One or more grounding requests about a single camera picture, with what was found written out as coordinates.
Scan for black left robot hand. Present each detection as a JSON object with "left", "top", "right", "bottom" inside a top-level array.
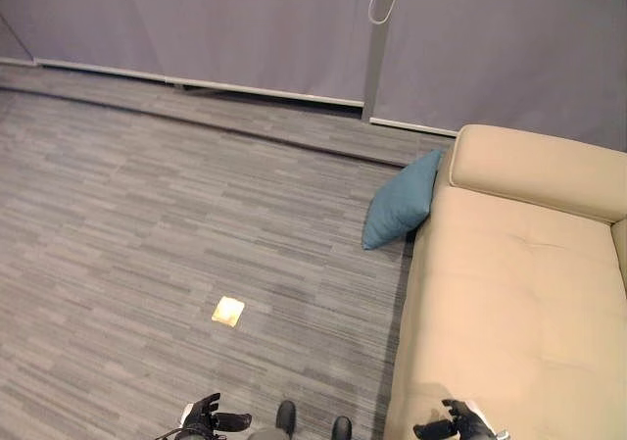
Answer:
[{"left": 181, "top": 392, "right": 253, "bottom": 435}]

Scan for dark left robot foot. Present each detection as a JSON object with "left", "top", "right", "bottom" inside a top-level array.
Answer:
[{"left": 275, "top": 400, "right": 298, "bottom": 435}]

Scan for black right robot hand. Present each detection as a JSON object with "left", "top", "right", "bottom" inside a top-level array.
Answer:
[{"left": 412, "top": 398, "right": 493, "bottom": 440}]

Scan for teal square cushion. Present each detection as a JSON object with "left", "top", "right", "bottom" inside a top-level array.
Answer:
[{"left": 362, "top": 148, "right": 445, "bottom": 251}]

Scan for brass floor outlet plate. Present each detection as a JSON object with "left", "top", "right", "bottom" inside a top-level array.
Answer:
[{"left": 211, "top": 296, "right": 247, "bottom": 330}]

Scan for grey roller blind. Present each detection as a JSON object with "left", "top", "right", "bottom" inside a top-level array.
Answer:
[
  {"left": 0, "top": 0, "right": 40, "bottom": 68},
  {"left": 368, "top": 0, "right": 627, "bottom": 153},
  {"left": 33, "top": 0, "right": 376, "bottom": 108}
]

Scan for beige leather sofa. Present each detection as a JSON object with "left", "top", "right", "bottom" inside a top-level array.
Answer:
[{"left": 382, "top": 123, "right": 627, "bottom": 440}]

